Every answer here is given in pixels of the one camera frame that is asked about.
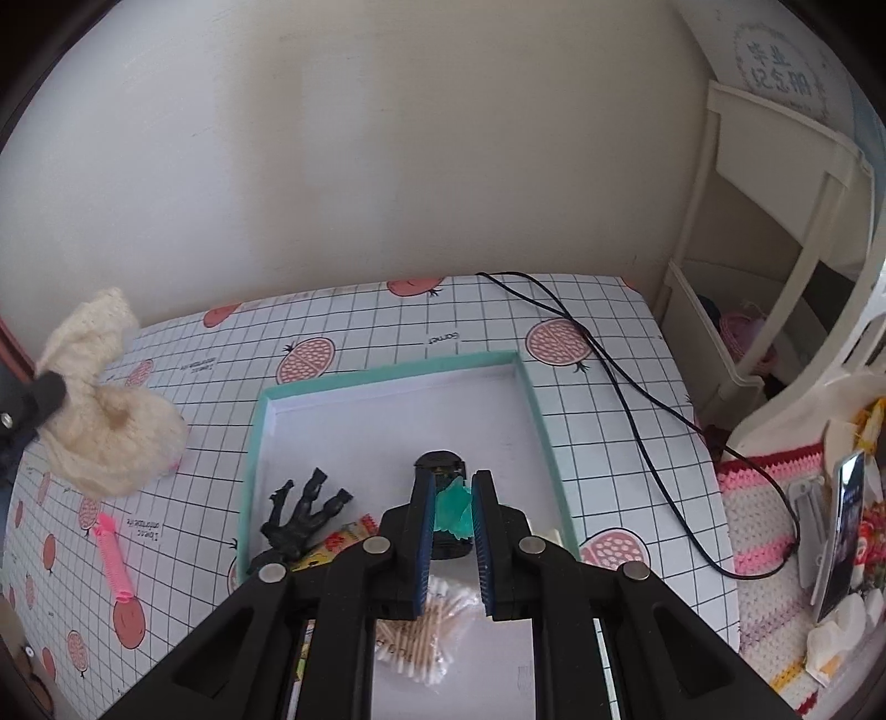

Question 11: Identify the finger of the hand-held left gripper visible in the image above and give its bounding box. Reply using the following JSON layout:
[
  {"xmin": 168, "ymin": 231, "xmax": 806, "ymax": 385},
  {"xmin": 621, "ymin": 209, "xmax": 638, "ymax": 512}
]
[{"xmin": 0, "ymin": 370, "xmax": 68, "ymax": 479}]

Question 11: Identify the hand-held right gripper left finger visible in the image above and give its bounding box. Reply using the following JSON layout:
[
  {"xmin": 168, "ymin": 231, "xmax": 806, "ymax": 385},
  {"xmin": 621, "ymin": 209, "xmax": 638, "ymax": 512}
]
[{"xmin": 100, "ymin": 469, "xmax": 439, "ymax": 720}]

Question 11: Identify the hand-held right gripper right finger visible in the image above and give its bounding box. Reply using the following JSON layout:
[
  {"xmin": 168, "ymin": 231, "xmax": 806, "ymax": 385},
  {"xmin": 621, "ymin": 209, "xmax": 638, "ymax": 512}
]
[{"xmin": 472, "ymin": 469, "xmax": 790, "ymax": 720}]

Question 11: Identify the green hair claw clip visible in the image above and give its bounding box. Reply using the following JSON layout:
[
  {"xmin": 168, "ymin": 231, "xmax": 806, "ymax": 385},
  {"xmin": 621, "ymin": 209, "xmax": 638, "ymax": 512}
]
[{"xmin": 432, "ymin": 481, "xmax": 478, "ymax": 541}]

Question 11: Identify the cream lace scrunchie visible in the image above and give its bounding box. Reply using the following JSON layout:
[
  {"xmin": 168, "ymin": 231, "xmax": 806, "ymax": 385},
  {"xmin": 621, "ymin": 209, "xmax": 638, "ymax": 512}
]
[{"xmin": 34, "ymin": 287, "xmax": 189, "ymax": 498}]

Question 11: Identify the rice cracker snack packet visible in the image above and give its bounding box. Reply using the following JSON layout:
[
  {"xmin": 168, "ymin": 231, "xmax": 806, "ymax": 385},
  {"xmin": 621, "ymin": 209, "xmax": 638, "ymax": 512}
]
[{"xmin": 291, "ymin": 512, "xmax": 380, "ymax": 572}]

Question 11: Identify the black hand-shaped hair claw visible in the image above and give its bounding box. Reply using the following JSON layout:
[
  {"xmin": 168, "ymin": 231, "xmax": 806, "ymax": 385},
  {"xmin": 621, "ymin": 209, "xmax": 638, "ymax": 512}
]
[{"xmin": 259, "ymin": 467, "xmax": 357, "ymax": 565}]

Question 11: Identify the teal shallow box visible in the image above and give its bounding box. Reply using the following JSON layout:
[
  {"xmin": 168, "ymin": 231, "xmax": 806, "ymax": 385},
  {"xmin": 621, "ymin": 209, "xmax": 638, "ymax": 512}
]
[{"xmin": 228, "ymin": 352, "xmax": 614, "ymax": 720}]

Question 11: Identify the cotton swab bag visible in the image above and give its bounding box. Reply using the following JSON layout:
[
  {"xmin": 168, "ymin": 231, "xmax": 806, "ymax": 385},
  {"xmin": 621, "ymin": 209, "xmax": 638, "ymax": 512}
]
[{"xmin": 374, "ymin": 571, "xmax": 478, "ymax": 686}]

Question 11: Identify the small black device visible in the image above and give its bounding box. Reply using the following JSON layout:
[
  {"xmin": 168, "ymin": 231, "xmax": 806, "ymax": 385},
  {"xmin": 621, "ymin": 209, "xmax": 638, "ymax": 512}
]
[{"xmin": 413, "ymin": 449, "xmax": 478, "ymax": 563}]

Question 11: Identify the pomegranate print table cover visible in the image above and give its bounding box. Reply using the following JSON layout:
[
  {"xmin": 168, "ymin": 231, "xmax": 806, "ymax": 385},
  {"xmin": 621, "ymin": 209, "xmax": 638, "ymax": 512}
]
[{"xmin": 0, "ymin": 273, "xmax": 741, "ymax": 720}]

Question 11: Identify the pink hair roller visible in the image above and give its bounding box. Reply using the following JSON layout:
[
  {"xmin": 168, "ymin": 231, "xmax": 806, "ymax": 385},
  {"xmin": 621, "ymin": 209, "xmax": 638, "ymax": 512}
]
[{"xmin": 95, "ymin": 512, "xmax": 137, "ymax": 602}]

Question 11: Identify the crochet striped mat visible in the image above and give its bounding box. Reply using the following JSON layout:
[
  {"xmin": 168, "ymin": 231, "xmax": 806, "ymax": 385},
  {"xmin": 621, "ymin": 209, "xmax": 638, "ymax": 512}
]
[{"xmin": 716, "ymin": 443, "xmax": 886, "ymax": 714}]

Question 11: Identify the smartphone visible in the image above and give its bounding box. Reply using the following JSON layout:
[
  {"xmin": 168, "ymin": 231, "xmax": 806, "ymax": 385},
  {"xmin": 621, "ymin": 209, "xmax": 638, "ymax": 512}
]
[{"xmin": 810, "ymin": 450, "xmax": 868, "ymax": 624}]

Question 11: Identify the white shelf rack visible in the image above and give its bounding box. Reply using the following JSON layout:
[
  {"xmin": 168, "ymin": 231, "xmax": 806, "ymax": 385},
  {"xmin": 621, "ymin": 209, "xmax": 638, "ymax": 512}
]
[{"xmin": 654, "ymin": 79, "xmax": 886, "ymax": 416}]

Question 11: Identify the black cable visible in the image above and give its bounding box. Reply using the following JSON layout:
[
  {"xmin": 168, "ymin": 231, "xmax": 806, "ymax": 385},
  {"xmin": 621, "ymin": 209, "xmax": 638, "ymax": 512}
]
[{"xmin": 476, "ymin": 271, "xmax": 802, "ymax": 580}]

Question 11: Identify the wall poster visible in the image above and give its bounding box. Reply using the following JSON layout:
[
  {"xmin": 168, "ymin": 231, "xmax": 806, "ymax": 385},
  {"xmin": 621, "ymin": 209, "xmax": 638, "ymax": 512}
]
[{"xmin": 678, "ymin": 0, "xmax": 863, "ymax": 143}]

